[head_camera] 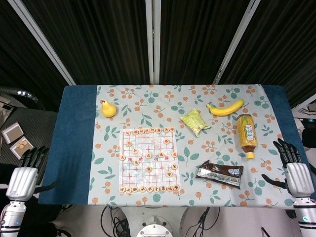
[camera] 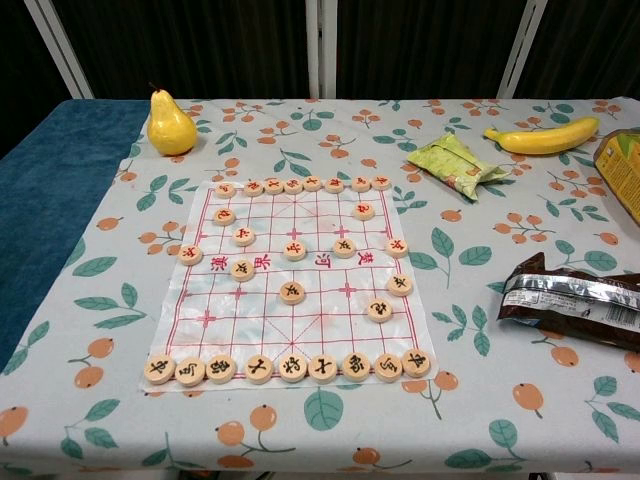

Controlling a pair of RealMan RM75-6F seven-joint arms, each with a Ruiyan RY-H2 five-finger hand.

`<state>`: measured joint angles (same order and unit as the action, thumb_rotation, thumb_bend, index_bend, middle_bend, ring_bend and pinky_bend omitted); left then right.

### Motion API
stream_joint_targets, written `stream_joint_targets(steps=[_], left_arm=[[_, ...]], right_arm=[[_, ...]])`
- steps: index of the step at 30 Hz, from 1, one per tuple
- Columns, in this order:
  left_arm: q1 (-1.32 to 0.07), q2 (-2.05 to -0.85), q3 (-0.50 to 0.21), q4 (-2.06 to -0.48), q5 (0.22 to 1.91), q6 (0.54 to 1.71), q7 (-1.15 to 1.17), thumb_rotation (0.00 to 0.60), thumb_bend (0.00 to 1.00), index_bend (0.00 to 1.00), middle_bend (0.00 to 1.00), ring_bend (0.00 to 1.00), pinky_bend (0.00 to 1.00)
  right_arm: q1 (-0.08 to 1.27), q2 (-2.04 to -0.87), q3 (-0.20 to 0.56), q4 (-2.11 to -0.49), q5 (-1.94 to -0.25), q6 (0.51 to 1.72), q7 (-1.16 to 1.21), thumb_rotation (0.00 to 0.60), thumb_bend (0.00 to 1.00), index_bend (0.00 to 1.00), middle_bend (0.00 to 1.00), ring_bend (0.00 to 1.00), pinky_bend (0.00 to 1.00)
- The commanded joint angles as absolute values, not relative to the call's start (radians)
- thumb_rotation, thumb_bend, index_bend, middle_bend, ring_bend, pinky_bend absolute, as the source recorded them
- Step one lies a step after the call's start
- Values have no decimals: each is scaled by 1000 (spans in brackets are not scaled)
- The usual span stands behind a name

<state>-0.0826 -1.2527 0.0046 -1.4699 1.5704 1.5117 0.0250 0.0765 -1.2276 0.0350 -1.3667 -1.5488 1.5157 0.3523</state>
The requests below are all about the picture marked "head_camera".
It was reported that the floral patterned tablecloth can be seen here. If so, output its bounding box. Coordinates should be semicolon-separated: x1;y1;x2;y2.
87;84;295;208

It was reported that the white metal frame post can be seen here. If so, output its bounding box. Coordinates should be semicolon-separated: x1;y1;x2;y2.
6;0;77;86
212;0;262;85
145;0;161;85

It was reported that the white cardboard box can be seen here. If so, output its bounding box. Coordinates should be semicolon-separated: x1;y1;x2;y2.
1;122;24;144
9;136;34;159

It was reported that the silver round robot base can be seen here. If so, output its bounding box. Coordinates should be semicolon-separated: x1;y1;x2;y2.
135;216;174;237

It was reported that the dark grey ribbed mat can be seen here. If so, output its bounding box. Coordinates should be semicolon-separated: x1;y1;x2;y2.
0;108;59;164

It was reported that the red-lined paper chess board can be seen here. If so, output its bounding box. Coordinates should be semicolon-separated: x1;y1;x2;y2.
119;127;182;196

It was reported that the green snack packet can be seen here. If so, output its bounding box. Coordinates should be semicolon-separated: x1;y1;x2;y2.
180;108;211;138

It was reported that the yellow-labelled tea bottle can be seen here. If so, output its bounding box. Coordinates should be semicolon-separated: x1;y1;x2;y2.
236;114;259;159

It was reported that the yellow banana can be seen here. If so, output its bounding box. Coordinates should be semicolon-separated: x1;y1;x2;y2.
206;98;245;117

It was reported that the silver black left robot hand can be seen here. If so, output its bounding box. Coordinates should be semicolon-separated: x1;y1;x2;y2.
5;146;59;201

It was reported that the yellow pear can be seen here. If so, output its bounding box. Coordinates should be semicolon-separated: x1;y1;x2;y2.
100;99;117;118

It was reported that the black pleated curtain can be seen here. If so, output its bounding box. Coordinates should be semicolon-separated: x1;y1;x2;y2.
159;0;250;85
0;0;72;87
219;0;316;109
21;0;152;85

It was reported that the black cable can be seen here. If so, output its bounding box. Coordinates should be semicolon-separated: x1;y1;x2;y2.
189;206;211;237
100;206;129;237

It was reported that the brown silver snack package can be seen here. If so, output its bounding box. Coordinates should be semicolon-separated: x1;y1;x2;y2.
195;159;244;190

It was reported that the curved chrome tube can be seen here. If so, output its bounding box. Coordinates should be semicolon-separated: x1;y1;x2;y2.
0;85;40;103

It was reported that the blue table cover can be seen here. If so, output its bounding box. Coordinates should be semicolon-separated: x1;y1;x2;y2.
38;84;296;206

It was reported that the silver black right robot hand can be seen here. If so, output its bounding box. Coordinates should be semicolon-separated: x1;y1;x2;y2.
261;138;316;198

